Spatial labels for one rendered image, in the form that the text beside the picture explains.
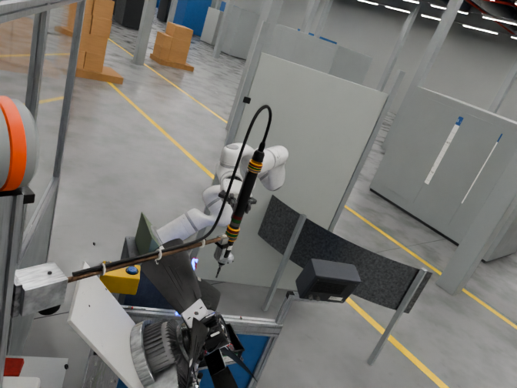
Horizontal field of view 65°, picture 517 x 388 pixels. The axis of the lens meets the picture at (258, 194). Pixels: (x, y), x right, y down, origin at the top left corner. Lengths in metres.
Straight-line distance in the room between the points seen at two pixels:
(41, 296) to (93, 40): 8.63
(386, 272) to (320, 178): 0.93
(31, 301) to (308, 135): 2.64
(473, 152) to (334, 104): 4.23
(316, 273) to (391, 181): 5.94
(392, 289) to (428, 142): 4.52
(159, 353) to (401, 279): 2.26
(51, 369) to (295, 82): 2.37
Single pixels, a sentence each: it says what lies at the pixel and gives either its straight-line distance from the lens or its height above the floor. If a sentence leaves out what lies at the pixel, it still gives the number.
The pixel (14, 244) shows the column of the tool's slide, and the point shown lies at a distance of 0.88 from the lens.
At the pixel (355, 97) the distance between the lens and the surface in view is 3.37.
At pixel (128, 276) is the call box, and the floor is 1.07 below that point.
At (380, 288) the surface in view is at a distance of 3.35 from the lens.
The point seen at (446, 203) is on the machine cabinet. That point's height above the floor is 0.52.
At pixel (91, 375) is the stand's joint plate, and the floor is 1.07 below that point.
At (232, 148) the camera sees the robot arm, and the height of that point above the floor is 1.76.
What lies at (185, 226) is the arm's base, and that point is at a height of 1.14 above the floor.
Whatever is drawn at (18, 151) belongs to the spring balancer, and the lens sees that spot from 0.74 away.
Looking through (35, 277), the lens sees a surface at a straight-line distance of 1.01.
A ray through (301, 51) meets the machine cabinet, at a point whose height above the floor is 1.77.
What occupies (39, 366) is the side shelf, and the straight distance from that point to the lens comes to 1.78.
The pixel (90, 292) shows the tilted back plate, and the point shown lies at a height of 1.32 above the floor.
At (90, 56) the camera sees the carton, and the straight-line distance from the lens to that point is 9.52.
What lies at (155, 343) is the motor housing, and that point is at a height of 1.16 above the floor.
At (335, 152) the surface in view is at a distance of 3.46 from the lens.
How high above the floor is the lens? 2.20
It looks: 22 degrees down
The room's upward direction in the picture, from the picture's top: 20 degrees clockwise
